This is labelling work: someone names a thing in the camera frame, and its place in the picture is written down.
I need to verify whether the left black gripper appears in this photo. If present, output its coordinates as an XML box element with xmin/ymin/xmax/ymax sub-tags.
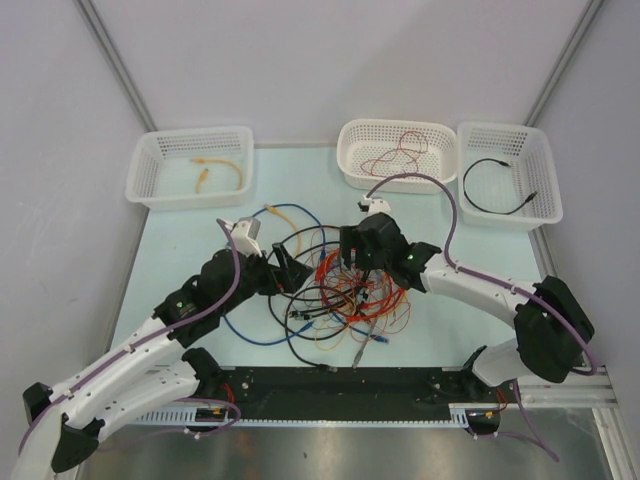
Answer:
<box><xmin>217</xmin><ymin>242</ymin><xmax>311</xmax><ymax>315</ymax></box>

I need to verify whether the thick red orange cable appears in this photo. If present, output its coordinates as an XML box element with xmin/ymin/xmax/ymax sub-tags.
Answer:
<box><xmin>314</xmin><ymin>247</ymin><xmax>407</xmax><ymax>322</ymax></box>

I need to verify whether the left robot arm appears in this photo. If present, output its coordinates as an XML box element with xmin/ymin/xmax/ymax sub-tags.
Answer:
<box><xmin>11</xmin><ymin>245</ymin><xmax>312</xmax><ymax>479</ymax></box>

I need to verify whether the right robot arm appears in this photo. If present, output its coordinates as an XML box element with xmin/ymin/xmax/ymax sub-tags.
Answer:
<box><xmin>339</xmin><ymin>213</ymin><xmax>595</xmax><ymax>401</ymax></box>

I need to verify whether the middle white plastic basket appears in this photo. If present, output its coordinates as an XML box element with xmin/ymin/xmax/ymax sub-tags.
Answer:
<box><xmin>336</xmin><ymin>119</ymin><xmax>458</xmax><ymax>190</ymax></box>

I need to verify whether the white plastic basket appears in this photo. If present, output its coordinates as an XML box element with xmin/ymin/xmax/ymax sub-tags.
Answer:
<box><xmin>125</xmin><ymin>126</ymin><xmax>255</xmax><ymax>210</ymax></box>
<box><xmin>457</xmin><ymin>121</ymin><xmax>563</xmax><ymax>232</ymax></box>
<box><xmin>336</xmin><ymin>119</ymin><xmax>458</xmax><ymax>190</ymax></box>

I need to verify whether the left white plastic basket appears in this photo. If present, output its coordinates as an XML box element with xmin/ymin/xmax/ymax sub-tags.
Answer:
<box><xmin>125</xmin><ymin>126</ymin><xmax>255</xmax><ymax>210</ymax></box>

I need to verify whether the right white plastic basket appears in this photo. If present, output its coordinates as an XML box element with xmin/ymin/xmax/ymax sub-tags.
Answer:
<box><xmin>457</xmin><ymin>121</ymin><xmax>563</xmax><ymax>232</ymax></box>

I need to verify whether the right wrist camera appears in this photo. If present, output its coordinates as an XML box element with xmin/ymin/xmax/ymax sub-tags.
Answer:
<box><xmin>357</xmin><ymin>196</ymin><xmax>391</xmax><ymax>216</ymax></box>

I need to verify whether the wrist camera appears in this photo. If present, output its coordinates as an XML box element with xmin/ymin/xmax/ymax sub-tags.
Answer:
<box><xmin>357</xmin><ymin>196</ymin><xmax>391</xmax><ymax>216</ymax></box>
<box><xmin>222</xmin><ymin>217</ymin><xmax>263</xmax><ymax>257</ymax></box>

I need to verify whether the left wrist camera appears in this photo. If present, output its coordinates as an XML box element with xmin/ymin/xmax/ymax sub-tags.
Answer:
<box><xmin>222</xmin><ymin>217</ymin><xmax>263</xmax><ymax>257</ymax></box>

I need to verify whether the long blue ethernet cable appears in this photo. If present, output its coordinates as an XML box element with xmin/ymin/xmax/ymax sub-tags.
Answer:
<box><xmin>219</xmin><ymin>202</ymin><xmax>326</xmax><ymax>347</ymax></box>

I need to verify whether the yellow ethernet cable on table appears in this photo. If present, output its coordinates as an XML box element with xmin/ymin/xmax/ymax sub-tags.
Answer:
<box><xmin>263</xmin><ymin>203</ymin><xmax>303</xmax><ymax>256</ymax></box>

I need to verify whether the thin orange wire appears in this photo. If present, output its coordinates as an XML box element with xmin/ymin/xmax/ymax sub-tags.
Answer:
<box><xmin>299</xmin><ymin>227</ymin><xmax>414</xmax><ymax>353</ymax></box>

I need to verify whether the yellow ethernet cable in basket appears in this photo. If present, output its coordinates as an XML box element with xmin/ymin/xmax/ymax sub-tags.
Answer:
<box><xmin>189</xmin><ymin>156</ymin><xmax>246</xmax><ymax>194</ymax></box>

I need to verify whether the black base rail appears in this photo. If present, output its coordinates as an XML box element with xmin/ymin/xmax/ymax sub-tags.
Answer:
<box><xmin>192</xmin><ymin>367</ymin><xmax>511</xmax><ymax>423</ymax></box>

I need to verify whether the black cable in basket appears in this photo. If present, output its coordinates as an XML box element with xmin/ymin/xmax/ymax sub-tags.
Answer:
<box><xmin>462</xmin><ymin>157</ymin><xmax>539</xmax><ymax>216</ymax></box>

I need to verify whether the white slotted cable duct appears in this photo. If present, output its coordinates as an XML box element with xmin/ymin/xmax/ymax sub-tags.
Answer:
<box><xmin>130</xmin><ymin>406</ymin><xmax>469</xmax><ymax>430</ymax></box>

